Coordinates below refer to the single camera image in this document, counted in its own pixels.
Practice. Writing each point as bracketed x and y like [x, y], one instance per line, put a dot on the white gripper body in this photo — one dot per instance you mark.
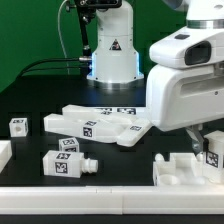
[186, 85]

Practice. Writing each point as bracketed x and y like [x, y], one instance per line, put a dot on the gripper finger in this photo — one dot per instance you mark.
[196, 137]

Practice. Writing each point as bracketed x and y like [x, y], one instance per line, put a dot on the white chair seat block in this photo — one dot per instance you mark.
[181, 169]

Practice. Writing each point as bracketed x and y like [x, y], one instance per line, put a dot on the white chair back frame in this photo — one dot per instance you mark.
[100, 131]

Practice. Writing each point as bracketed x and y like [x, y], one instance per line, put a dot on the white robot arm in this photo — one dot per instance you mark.
[115, 62]

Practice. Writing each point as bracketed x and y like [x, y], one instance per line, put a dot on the white flat chair panel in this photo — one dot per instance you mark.
[105, 113]

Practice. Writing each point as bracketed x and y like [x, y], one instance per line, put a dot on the small white tagged cube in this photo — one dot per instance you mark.
[69, 144]

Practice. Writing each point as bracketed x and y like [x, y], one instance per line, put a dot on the white left border block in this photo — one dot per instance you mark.
[5, 153]

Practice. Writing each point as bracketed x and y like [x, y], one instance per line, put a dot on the white front border rail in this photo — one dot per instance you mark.
[112, 200]

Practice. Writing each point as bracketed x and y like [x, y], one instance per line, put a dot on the black camera stand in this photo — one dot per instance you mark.
[86, 11]

